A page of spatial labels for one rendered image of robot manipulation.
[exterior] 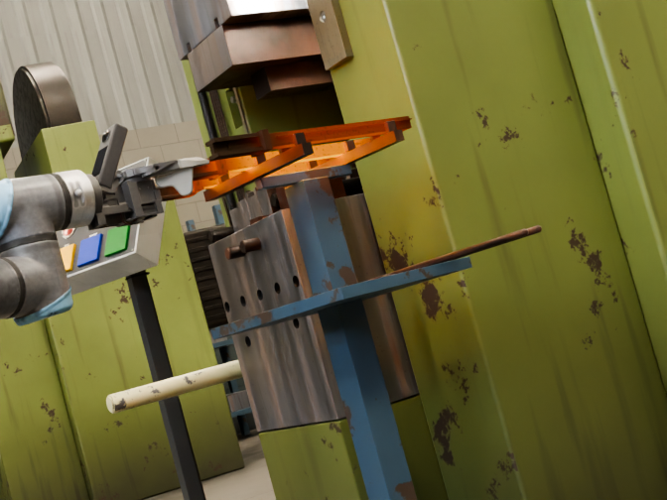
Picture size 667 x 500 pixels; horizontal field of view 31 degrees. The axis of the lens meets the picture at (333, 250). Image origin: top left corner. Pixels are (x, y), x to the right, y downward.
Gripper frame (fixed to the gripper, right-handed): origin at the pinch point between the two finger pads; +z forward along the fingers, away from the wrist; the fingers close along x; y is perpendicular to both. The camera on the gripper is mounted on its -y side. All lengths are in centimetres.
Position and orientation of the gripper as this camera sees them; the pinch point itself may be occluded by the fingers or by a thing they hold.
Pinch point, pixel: (186, 170)
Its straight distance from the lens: 206.6
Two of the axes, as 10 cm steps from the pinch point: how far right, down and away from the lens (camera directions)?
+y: 2.6, 9.6, -0.7
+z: 7.6, -1.6, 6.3
